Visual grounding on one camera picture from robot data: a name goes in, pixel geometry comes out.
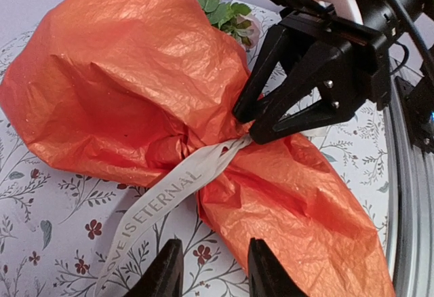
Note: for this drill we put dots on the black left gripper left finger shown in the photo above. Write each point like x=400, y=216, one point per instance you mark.
x=164, y=276

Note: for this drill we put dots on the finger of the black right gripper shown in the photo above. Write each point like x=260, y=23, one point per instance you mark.
x=281, y=44
x=324, y=87

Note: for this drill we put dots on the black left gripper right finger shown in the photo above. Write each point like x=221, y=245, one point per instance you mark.
x=266, y=275

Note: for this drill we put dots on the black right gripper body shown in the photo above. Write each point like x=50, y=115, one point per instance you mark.
x=383, y=22

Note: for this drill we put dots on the cream printed ribbon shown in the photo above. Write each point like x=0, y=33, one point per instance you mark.
x=192, y=174

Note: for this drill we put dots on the artificial flower bouquet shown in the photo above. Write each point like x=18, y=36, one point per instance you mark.
x=233, y=18

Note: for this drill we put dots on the orange wrapping paper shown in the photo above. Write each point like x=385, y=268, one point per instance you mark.
x=125, y=84

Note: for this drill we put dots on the floral patterned tablecloth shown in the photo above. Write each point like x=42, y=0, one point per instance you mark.
x=321, y=203

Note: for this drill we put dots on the aluminium front rail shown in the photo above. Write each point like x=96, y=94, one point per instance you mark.
x=410, y=229

